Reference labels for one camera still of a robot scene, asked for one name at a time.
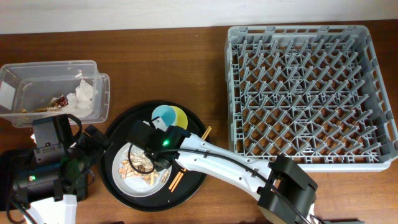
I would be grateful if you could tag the grey dishwasher rack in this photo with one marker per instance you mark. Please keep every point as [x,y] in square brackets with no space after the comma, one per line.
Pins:
[312,93]

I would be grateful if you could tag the gold snack wrapper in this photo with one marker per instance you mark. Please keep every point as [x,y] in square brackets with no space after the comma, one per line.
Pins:
[54,105]

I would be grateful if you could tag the white tissue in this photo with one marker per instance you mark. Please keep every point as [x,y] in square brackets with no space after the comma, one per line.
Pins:
[80,99]

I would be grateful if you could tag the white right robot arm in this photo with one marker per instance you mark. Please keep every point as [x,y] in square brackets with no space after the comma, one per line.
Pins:
[284,192]

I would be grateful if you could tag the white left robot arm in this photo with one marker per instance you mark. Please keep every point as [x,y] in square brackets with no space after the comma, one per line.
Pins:
[49,180]

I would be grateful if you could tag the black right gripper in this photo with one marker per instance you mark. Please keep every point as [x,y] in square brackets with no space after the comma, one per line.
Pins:
[150,150]

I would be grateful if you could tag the food scraps on plate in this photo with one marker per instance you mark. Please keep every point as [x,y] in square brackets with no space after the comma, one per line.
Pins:
[138,167]

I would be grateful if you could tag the clear plastic waste bin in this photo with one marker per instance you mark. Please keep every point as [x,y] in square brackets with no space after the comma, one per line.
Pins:
[29,86]

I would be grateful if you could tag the black round tray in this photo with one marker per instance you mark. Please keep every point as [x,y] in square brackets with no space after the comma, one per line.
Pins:
[164,199]

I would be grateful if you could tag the grey plate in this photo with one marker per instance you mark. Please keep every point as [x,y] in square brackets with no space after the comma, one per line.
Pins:
[132,187]

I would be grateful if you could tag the black rectangular bin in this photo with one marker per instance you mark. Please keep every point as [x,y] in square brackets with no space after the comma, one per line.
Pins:
[6,174]

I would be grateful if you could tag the yellow bowl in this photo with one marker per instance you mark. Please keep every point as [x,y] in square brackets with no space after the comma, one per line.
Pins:
[181,119]

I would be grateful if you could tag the lower wooden chopstick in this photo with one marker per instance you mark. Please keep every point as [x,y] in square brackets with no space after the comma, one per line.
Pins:
[177,183]

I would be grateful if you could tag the blue cup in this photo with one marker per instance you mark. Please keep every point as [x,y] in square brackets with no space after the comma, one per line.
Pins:
[166,113]

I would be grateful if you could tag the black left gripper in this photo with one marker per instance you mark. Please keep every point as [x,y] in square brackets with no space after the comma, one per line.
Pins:
[94,137]

